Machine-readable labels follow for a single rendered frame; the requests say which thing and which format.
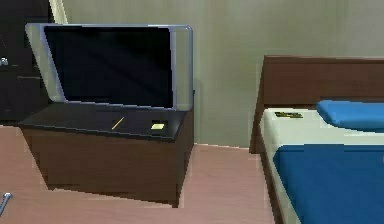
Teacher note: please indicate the grey framed television set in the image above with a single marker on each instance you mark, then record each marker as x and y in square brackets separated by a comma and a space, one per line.
[110, 66]

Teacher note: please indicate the black remote control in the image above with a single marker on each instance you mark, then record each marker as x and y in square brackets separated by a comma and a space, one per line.
[288, 115]

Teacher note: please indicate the black chest of drawers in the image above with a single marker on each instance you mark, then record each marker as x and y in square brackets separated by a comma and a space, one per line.
[20, 66]

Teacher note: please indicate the brown wooden bed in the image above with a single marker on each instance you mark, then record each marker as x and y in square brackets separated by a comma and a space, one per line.
[300, 83]

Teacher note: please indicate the blue bed blanket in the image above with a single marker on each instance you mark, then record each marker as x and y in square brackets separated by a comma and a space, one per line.
[333, 186]

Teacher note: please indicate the blue pillow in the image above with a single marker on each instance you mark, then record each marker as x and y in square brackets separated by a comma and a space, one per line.
[353, 115]

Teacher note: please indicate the dark brown television stand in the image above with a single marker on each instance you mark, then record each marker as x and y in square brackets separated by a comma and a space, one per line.
[110, 160]

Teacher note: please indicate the grey metal bar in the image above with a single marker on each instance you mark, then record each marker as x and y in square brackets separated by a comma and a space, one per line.
[5, 201]

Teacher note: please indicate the yellow pencil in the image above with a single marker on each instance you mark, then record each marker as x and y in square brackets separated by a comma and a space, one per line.
[118, 123]

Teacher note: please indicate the yellow note pad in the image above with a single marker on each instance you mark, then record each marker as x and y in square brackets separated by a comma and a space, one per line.
[157, 126]

